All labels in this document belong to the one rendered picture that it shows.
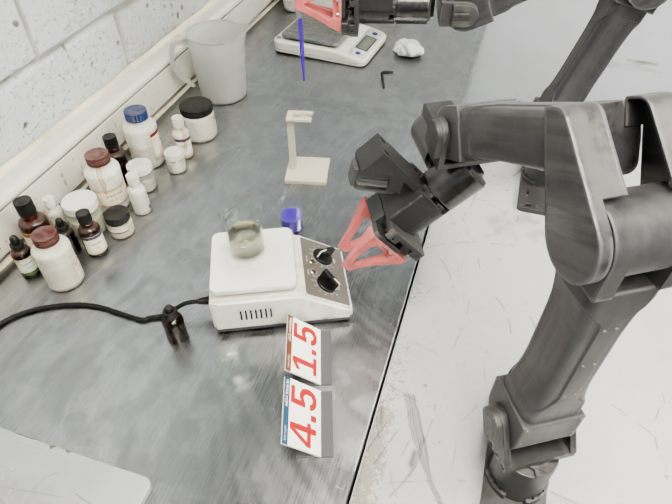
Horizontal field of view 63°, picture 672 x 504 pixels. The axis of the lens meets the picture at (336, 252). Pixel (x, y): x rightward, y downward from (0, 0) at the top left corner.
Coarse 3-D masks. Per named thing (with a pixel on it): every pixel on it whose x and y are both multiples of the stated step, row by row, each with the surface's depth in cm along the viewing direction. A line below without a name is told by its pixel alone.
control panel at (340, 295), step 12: (300, 240) 85; (312, 252) 84; (336, 252) 87; (312, 264) 82; (336, 264) 85; (312, 276) 80; (336, 276) 83; (312, 288) 78; (336, 300) 79; (348, 300) 81
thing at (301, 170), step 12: (288, 120) 98; (300, 120) 98; (288, 132) 101; (288, 144) 103; (288, 168) 108; (300, 168) 108; (312, 168) 108; (324, 168) 108; (288, 180) 105; (300, 180) 105; (312, 180) 105; (324, 180) 105
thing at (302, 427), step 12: (300, 384) 71; (300, 396) 70; (312, 396) 71; (300, 408) 69; (312, 408) 70; (300, 420) 68; (312, 420) 69; (288, 432) 65; (300, 432) 67; (312, 432) 68; (300, 444) 66; (312, 444) 67
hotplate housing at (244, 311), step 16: (304, 288) 78; (208, 304) 80; (224, 304) 76; (240, 304) 76; (256, 304) 76; (272, 304) 77; (288, 304) 77; (304, 304) 78; (320, 304) 78; (336, 304) 79; (224, 320) 78; (240, 320) 78; (256, 320) 79; (272, 320) 79; (304, 320) 80; (320, 320) 81; (336, 320) 81
